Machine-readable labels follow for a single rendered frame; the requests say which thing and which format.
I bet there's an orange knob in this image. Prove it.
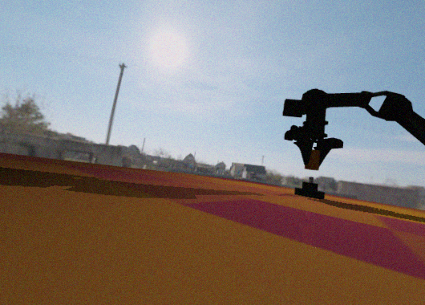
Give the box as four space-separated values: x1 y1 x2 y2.
305 149 320 170

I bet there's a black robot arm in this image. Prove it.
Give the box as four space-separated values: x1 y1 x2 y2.
283 88 425 145

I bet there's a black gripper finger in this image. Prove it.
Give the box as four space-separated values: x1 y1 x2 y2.
314 145 334 167
294 140 314 165

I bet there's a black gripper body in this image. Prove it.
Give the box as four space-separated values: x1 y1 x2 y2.
285 116 343 148

